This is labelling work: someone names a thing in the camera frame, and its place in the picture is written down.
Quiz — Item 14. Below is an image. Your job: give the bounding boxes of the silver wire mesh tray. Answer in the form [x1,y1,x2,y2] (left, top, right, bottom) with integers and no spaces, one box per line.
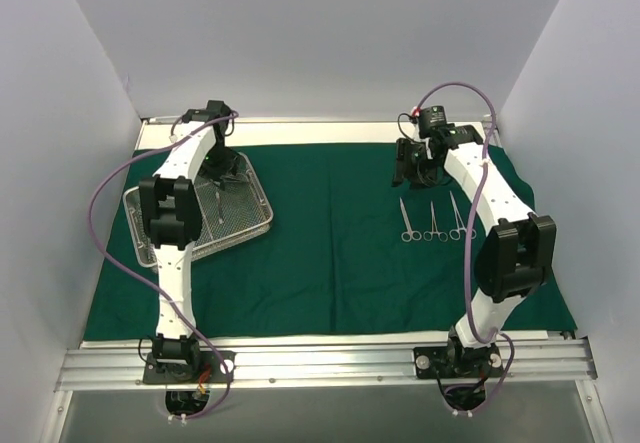
[122,153,274,271]

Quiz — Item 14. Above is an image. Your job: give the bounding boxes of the steel scalpel handle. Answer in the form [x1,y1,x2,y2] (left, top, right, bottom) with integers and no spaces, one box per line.
[215,191,224,225]

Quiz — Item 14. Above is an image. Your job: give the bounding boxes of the steel forceps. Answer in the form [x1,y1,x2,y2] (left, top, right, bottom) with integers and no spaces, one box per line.
[423,201,448,242]

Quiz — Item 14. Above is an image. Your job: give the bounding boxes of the steel surgical scissors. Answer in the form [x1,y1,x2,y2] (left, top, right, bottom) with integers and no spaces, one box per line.
[399,198,422,243]

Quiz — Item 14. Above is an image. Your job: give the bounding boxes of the green surgical cloth kit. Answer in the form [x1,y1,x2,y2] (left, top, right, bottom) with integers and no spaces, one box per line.
[82,142,579,342]

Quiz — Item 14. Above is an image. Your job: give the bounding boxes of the steel tweezers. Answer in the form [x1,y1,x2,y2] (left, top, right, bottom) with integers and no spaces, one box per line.
[218,171,250,190]

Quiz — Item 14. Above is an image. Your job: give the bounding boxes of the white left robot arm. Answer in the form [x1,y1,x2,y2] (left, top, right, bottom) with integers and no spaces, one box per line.
[138,100,239,382]

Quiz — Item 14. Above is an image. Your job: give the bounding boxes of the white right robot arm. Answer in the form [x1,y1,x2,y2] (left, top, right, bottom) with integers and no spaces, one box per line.
[392,124,557,379]

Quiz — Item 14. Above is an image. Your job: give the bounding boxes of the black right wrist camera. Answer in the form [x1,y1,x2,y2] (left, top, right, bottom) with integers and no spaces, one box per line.
[415,105,448,139]

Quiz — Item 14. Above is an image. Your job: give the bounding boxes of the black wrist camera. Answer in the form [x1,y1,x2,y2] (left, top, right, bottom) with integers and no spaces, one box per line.
[415,105,448,139]
[205,100,234,120]

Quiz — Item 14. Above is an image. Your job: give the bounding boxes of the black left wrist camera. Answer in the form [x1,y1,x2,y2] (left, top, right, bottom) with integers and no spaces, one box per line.
[205,100,234,120]

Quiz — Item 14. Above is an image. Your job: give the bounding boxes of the back aluminium frame rail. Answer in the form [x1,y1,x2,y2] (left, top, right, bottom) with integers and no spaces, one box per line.
[141,115,496,127]

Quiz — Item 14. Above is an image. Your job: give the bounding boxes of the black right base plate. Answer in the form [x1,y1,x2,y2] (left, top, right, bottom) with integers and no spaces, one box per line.
[413,344,504,379]

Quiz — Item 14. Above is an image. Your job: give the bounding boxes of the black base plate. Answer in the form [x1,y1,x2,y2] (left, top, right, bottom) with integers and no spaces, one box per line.
[142,350,236,385]
[413,344,504,379]

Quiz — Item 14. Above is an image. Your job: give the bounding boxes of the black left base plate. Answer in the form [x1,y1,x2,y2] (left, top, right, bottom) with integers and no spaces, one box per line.
[142,350,236,385]

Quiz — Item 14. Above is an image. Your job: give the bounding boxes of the front aluminium frame rail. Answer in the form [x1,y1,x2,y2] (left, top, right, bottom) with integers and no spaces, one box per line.
[55,333,597,391]

